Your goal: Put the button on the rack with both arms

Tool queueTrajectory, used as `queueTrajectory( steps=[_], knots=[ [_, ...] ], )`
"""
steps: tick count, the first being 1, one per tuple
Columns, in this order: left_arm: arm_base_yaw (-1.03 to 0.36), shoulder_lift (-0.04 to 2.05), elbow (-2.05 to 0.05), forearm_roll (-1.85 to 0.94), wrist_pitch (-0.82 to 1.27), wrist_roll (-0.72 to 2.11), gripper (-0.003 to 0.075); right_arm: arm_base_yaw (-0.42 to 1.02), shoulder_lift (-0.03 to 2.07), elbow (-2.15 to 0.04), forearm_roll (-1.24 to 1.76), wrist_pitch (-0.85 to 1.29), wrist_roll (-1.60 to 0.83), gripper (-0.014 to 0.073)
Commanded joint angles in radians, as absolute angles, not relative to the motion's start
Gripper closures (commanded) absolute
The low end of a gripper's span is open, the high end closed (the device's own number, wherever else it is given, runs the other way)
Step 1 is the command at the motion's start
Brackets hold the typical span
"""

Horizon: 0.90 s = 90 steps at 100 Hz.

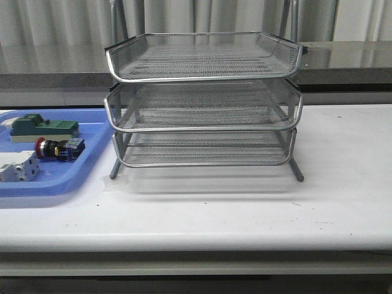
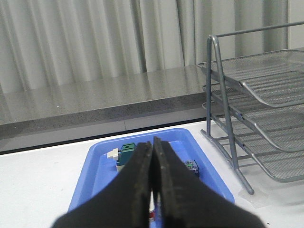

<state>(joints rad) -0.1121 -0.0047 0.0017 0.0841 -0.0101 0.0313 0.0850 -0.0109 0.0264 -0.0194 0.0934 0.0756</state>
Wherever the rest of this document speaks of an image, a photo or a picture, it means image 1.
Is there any silver mesh tray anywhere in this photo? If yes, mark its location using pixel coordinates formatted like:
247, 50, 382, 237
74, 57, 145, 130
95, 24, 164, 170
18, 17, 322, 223
104, 79, 303, 132
105, 32, 304, 83
113, 129, 297, 168

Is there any red emergency stop button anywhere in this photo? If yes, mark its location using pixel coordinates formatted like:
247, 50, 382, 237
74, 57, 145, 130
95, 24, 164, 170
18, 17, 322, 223
34, 137, 85, 162

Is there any blue plastic tray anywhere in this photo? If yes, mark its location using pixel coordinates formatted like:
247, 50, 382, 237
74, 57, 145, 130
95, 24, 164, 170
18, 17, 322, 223
1, 108, 113, 197

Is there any grey stone counter ledge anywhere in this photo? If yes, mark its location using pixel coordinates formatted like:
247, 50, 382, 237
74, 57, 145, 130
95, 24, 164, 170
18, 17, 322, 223
1, 41, 391, 109

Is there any white curtain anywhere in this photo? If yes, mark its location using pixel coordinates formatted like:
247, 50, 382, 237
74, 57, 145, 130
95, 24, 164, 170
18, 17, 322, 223
1, 1, 391, 46

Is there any green and beige switch block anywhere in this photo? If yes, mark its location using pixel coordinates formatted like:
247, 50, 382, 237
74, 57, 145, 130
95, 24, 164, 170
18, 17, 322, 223
10, 114, 80, 143

